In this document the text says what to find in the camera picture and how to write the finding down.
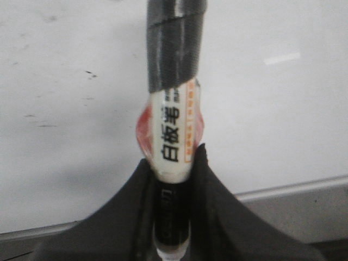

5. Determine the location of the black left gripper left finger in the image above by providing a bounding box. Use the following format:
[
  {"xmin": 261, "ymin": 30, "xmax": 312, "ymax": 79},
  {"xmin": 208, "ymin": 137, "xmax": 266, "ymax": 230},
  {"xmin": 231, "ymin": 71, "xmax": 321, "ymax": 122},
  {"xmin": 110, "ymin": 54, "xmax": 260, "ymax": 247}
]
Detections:
[{"xmin": 31, "ymin": 159, "xmax": 159, "ymax": 260}]

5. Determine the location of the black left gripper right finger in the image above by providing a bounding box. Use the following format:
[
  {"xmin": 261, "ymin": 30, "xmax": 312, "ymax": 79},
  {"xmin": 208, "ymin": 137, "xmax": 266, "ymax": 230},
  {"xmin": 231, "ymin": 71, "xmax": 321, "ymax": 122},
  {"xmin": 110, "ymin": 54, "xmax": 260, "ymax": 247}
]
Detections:
[{"xmin": 190, "ymin": 144, "xmax": 325, "ymax": 260}]

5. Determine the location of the white whiteboard with aluminium frame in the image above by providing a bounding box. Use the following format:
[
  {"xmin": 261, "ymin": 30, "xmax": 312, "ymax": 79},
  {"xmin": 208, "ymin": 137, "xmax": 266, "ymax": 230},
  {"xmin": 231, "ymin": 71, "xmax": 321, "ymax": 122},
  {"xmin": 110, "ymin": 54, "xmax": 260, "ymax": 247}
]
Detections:
[{"xmin": 1, "ymin": 1, "xmax": 347, "ymax": 242}]

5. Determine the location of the whiteboard marker with black tape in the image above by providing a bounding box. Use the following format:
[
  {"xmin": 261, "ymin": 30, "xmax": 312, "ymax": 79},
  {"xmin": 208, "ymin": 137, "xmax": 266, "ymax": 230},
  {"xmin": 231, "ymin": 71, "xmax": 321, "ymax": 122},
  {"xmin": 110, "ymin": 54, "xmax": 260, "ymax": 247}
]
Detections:
[{"xmin": 136, "ymin": 1, "xmax": 207, "ymax": 260}]

